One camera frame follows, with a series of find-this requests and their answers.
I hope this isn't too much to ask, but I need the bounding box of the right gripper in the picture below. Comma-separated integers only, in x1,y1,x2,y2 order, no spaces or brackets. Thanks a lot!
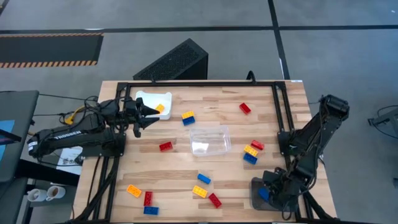
262,169,301,213

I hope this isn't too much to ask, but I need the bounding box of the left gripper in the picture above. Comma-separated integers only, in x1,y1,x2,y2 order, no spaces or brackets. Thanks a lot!
123,96,161,139

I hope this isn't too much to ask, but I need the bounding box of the orange toy brick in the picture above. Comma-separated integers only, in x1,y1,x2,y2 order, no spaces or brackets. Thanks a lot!
126,184,143,198

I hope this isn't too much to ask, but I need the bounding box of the white plastic bin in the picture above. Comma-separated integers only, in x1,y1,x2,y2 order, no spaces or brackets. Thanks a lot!
134,90,173,121

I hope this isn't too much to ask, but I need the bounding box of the smoky grey plastic bin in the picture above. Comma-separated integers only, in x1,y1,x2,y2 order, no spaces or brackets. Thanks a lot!
249,177,299,213

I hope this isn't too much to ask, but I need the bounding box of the black perforated computer case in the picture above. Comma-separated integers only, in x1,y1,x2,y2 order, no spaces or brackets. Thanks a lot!
132,38,209,81

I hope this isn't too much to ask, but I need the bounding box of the clear plastic bin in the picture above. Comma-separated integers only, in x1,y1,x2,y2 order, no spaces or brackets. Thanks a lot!
189,124,233,157

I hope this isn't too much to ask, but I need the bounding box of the printed white paper sheet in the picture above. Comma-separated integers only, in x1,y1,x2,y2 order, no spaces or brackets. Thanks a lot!
55,146,84,175

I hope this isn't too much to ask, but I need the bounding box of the white cup with brown drink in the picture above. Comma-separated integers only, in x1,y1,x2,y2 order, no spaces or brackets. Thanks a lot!
45,185,67,202

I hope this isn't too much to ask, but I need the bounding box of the black hazard-striped floor mat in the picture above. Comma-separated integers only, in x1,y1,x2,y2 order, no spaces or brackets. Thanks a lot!
0,32,104,68

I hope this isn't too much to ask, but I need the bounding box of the grey side table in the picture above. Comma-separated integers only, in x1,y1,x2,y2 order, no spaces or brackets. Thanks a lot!
0,90,40,183

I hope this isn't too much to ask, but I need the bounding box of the empty white cup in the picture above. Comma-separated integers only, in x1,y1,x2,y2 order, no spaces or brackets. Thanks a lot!
27,188,47,202

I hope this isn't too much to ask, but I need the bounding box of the blue sheet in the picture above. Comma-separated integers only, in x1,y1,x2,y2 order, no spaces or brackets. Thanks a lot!
0,119,16,162

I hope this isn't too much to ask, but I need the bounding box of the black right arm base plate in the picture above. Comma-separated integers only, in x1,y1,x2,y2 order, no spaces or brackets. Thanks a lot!
277,130,324,156

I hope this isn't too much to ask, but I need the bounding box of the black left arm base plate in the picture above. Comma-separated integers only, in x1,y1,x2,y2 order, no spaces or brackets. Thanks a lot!
81,136,127,157

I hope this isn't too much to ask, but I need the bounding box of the black aluminium table frame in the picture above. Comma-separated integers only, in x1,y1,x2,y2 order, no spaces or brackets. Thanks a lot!
65,80,341,224

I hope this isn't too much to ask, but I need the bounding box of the black cart frame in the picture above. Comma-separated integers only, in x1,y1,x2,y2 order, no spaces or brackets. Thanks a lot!
0,157,81,224

